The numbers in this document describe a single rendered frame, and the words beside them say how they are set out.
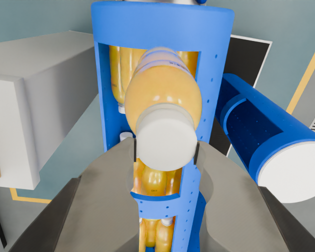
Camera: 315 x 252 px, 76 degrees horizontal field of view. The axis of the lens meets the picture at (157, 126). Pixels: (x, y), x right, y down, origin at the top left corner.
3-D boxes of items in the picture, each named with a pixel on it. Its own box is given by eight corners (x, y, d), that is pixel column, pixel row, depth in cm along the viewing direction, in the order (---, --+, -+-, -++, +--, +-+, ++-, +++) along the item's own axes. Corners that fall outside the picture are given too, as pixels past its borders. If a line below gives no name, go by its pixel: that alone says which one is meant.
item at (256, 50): (158, 184, 212) (159, 195, 199) (192, 27, 141) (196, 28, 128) (207, 189, 216) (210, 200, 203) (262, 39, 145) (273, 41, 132)
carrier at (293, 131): (245, 70, 141) (204, 76, 143) (351, 134, 64) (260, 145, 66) (242, 107, 154) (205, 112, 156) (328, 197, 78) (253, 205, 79)
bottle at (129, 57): (142, 14, 36) (140, 109, 45) (160, 15, 42) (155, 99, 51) (111, 12, 39) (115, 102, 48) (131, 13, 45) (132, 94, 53)
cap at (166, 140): (179, 160, 15) (182, 176, 14) (130, 145, 15) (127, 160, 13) (202, 116, 14) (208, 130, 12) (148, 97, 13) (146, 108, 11)
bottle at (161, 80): (173, 99, 33) (189, 182, 16) (131, 84, 31) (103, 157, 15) (191, 56, 29) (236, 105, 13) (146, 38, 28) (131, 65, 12)
